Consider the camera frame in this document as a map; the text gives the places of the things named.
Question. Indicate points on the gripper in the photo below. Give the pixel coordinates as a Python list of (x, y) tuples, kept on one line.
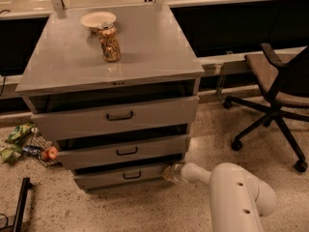
[(182, 173)]

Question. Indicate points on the grey bottom drawer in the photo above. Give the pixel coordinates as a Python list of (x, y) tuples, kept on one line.
[(120, 176)]

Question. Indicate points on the grey drawer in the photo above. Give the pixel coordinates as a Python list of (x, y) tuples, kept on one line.
[(116, 118), (122, 152), (120, 176)]

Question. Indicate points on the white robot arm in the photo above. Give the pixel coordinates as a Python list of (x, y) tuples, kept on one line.
[(238, 198)]

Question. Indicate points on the grey drawer cabinet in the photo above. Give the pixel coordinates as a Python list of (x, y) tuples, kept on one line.
[(67, 72)]

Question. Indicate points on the grey middle drawer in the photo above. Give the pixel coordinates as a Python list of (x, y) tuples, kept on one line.
[(122, 152)]

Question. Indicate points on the grey top drawer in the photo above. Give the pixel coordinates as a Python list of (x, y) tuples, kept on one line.
[(116, 118)]

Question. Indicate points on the red apple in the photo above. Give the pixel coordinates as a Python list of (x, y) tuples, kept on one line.
[(50, 154)]

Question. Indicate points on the black office chair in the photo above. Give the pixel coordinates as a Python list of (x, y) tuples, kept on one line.
[(283, 80)]

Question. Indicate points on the orange soda can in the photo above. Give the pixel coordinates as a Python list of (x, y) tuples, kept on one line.
[(107, 35)]

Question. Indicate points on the blue can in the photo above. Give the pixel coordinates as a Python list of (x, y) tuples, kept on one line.
[(31, 150)]

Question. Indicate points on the black stand leg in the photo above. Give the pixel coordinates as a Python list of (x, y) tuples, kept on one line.
[(14, 223)]

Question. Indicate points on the green chip bag upper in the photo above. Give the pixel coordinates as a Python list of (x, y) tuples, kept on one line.
[(20, 132)]

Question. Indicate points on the green chip bag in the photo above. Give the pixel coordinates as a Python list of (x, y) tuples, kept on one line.
[(20, 132), (10, 153)]

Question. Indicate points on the green chip bag lower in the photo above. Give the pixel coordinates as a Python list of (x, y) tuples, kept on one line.
[(10, 153)]

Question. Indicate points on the white bowl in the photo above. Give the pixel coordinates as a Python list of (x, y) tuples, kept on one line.
[(92, 20)]

